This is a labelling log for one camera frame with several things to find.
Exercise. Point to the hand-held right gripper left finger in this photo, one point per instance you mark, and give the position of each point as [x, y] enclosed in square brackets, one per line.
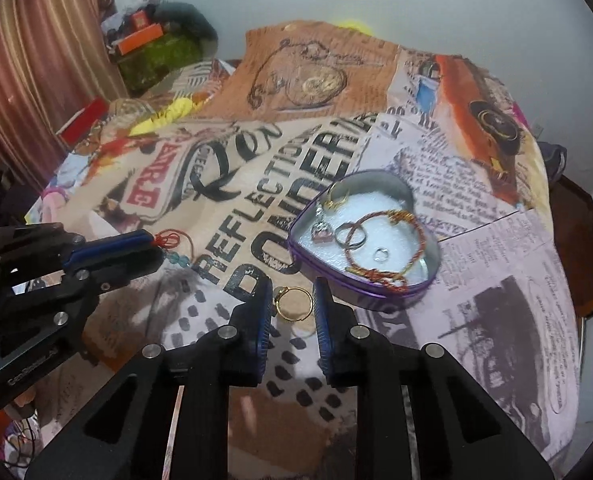
[264, 322]

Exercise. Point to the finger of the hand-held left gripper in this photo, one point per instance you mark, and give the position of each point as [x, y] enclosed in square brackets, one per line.
[111, 247]
[126, 270]

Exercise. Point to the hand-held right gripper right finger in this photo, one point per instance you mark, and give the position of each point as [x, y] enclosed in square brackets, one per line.
[321, 332]

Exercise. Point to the silver pendant charm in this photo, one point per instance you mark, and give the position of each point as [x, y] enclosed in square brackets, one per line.
[322, 233]

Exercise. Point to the purple heart-shaped tin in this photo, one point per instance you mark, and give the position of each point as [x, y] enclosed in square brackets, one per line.
[371, 202]

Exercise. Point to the red and white box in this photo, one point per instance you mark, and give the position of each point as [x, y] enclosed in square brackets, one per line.
[84, 121]

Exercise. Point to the printed newspaper-pattern blanket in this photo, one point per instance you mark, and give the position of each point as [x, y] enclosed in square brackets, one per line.
[451, 335]

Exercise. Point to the yellow cloth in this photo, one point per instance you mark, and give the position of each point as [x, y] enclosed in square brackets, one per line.
[169, 111]

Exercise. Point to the striped brown curtain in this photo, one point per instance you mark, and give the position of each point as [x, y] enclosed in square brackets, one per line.
[36, 60]

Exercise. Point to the flat orange box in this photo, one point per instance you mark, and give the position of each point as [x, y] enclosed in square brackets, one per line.
[141, 40]

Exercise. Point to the pile of clutter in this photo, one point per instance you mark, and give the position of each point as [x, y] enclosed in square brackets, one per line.
[121, 17]

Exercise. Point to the small red box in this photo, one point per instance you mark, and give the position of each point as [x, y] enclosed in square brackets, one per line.
[140, 19]

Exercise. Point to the dark green bag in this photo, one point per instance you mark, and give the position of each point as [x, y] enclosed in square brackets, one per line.
[189, 22]

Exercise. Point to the dark grey bag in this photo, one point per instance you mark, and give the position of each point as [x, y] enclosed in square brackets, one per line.
[552, 161]

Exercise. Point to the pink cloth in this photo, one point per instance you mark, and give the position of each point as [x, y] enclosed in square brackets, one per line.
[521, 116]

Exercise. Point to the yellow round object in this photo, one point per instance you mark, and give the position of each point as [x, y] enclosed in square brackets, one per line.
[355, 26]

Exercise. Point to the white wall socket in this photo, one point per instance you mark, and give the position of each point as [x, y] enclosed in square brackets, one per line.
[539, 130]

